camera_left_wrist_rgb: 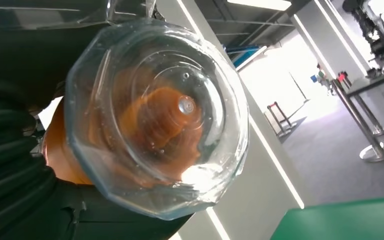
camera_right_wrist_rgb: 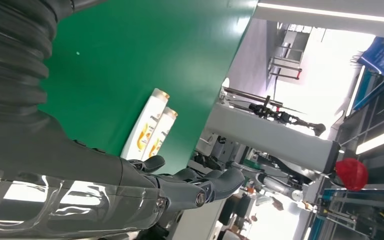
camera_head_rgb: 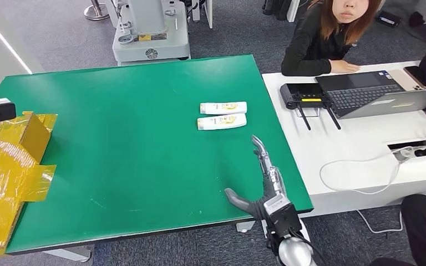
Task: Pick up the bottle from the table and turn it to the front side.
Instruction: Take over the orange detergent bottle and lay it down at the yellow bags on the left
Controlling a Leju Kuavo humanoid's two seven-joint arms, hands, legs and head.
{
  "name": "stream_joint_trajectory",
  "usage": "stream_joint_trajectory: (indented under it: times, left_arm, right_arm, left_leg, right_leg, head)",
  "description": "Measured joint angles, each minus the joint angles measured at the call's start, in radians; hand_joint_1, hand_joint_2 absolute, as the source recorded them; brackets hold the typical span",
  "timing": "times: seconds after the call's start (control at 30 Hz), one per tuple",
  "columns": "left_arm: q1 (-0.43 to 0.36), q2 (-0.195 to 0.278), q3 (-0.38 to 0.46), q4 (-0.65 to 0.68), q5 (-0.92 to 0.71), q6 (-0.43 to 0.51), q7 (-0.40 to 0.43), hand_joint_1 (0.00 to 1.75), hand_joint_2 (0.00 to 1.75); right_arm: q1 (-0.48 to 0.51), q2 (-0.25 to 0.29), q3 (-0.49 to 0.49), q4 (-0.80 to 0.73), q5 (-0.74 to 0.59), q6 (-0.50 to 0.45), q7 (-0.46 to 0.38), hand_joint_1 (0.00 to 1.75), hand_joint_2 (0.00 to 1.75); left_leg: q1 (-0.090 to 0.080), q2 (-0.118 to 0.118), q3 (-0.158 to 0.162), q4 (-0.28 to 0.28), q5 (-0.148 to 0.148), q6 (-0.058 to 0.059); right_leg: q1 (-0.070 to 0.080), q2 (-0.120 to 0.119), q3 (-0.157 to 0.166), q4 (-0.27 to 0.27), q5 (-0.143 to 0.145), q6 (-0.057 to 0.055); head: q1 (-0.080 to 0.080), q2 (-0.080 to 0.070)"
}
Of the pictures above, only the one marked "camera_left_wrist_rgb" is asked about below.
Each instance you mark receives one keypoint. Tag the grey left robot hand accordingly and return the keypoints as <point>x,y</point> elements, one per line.
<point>29,56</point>

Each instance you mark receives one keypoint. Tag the orange bottle with clear cap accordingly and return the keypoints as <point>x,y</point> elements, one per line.
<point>159,126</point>

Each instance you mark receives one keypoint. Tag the small metal floor stand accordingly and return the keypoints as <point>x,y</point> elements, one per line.
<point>279,119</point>

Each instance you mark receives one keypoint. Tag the black robot machine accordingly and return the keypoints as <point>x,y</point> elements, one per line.
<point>382,43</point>

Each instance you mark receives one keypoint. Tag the chrome stanchion post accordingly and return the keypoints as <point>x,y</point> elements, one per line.
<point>366,109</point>
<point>361,122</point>

